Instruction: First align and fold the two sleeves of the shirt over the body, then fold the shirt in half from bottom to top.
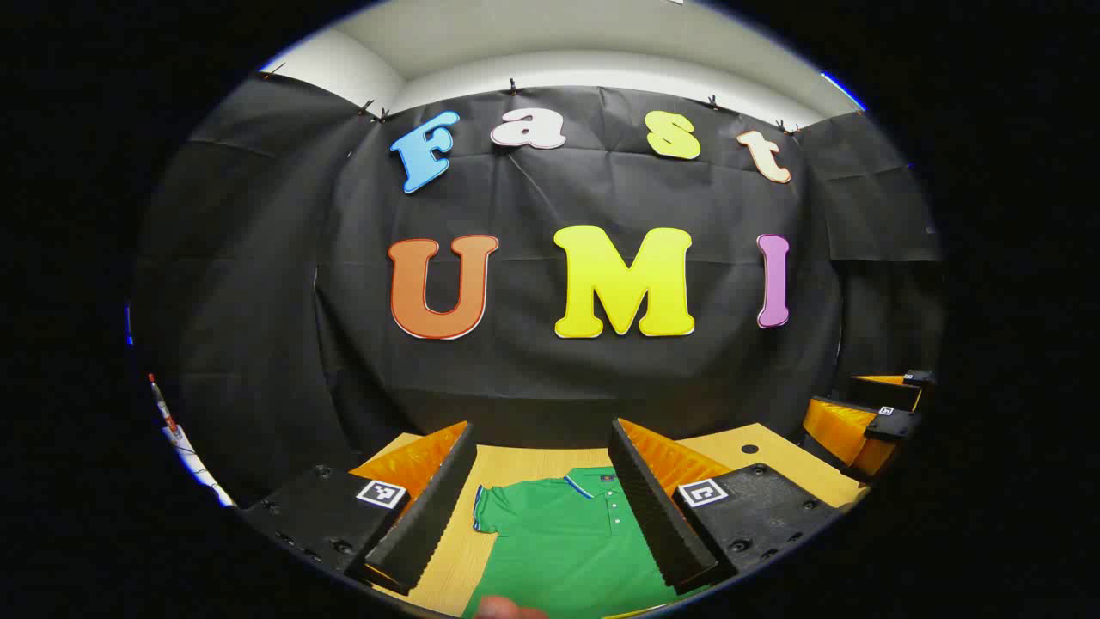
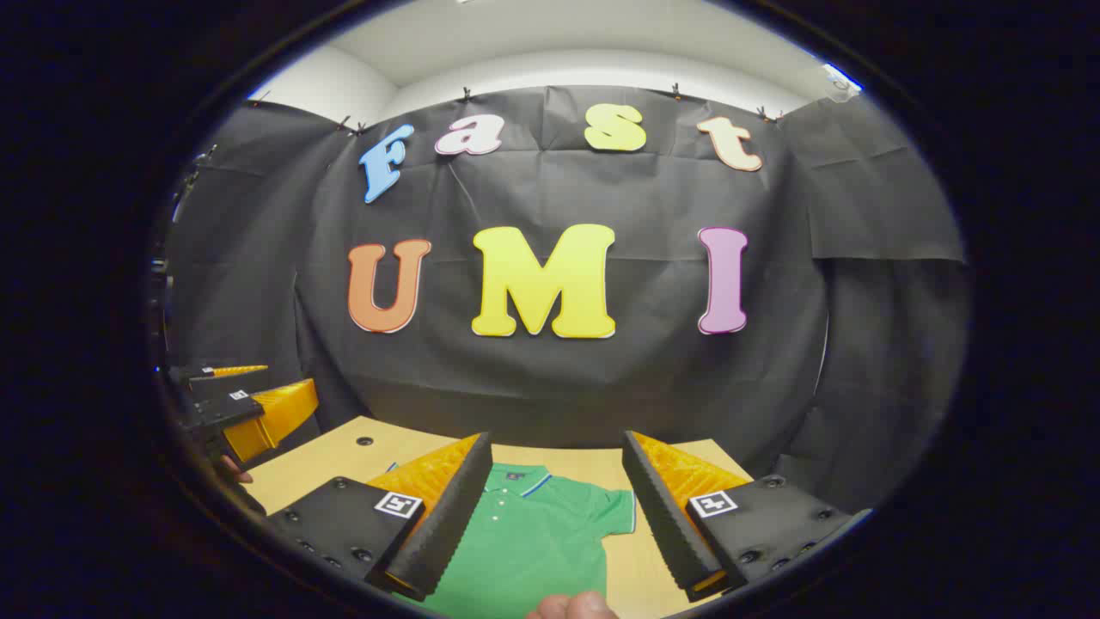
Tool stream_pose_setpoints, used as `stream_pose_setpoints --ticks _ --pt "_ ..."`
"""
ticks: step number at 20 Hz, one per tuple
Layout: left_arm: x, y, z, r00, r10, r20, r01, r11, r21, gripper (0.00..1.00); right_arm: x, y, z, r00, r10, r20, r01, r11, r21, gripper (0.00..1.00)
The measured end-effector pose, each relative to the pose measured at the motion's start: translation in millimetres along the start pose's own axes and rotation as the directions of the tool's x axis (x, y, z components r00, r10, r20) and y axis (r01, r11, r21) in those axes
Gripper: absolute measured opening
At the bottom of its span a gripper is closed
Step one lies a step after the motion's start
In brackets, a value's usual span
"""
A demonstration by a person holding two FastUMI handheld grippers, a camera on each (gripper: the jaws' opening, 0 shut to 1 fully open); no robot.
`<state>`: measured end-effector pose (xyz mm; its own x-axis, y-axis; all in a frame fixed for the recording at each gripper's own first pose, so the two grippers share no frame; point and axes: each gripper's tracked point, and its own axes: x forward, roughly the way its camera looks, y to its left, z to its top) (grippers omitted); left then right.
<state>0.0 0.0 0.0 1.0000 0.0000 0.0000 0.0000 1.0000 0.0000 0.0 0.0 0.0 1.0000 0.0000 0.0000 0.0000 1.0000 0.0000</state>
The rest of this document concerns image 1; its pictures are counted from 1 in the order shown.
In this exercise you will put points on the black backdrop cloth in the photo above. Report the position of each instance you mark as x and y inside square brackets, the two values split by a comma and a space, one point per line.
[533, 378]

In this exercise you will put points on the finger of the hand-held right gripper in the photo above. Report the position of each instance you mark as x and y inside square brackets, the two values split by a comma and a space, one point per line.
[889, 391]
[846, 430]

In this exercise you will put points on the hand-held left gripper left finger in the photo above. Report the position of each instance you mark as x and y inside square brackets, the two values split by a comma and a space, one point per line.
[430, 516]

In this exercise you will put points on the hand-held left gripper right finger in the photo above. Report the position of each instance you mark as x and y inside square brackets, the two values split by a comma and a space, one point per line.
[653, 516]

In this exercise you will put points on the green T-shirt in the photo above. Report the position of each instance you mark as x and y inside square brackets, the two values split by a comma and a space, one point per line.
[559, 550]

